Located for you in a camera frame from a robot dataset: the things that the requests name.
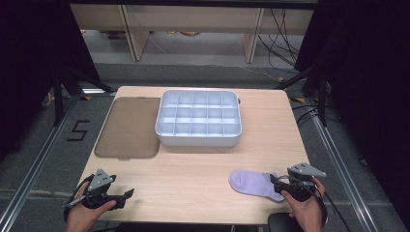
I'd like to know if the white divided storage box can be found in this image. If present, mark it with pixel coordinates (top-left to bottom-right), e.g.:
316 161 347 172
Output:
155 89 243 148

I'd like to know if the person's left hand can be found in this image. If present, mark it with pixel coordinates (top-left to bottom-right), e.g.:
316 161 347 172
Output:
66 183 118 232

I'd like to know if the brown translucent lid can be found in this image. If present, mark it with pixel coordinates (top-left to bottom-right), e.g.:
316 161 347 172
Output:
94 96 161 161

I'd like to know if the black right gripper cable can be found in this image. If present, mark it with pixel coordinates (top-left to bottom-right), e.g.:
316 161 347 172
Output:
277 174 353 232

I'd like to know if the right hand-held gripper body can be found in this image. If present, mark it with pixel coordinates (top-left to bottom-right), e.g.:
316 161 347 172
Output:
284 161 328 203

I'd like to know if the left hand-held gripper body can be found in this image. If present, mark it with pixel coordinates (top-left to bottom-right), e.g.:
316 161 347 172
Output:
80 168 117 211

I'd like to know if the metal floor rail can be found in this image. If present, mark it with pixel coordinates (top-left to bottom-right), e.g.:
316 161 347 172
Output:
310 112 379 232
0 95 81 232

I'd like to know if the light wooden desk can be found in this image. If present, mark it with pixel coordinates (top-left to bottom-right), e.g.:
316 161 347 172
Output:
70 3 315 64

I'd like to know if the black curtain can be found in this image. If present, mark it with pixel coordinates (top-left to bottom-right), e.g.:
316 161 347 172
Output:
0 0 114 163
293 0 410 223

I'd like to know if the person's right hand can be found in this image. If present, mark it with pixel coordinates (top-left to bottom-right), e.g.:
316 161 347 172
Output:
280 177 327 232

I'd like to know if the purple sock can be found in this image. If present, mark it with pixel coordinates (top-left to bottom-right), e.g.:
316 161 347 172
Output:
228 169 286 203

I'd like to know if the bundle of black floor cables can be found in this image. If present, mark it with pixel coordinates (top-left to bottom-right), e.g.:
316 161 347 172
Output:
256 9 306 73

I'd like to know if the black metal stand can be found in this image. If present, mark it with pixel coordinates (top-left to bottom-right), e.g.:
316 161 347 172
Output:
51 64 115 128
274 61 331 128

